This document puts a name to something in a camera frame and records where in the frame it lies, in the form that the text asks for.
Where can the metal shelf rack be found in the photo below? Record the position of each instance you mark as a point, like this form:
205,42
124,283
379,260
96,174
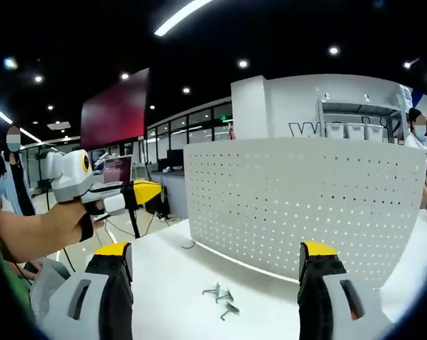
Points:
358,108

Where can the white storage bin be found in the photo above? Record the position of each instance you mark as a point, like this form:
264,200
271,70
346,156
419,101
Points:
354,131
374,132
335,131

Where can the long ceiling light strip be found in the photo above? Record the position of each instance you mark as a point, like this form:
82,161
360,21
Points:
179,19

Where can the grey lab counter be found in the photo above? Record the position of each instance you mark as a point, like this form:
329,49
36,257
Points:
174,193

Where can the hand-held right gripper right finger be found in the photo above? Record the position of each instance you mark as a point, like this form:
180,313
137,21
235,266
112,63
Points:
337,308

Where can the white laptop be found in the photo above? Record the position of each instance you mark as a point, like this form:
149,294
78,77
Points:
117,170

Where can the black laptop stand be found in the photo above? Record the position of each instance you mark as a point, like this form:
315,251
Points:
134,223

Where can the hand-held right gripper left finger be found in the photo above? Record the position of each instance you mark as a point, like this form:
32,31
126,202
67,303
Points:
89,308

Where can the black desktop monitor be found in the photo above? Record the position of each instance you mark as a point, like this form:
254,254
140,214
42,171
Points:
175,157

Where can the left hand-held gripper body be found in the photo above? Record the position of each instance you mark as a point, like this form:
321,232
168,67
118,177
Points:
69,177

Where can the large dark red screen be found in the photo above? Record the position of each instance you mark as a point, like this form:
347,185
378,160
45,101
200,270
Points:
114,110

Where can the white perforated mounting plate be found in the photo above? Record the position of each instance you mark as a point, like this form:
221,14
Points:
305,205

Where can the black equipment case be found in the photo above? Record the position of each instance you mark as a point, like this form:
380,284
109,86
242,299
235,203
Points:
158,203

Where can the grey mesh office chair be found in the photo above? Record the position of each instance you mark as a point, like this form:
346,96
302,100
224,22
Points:
48,283

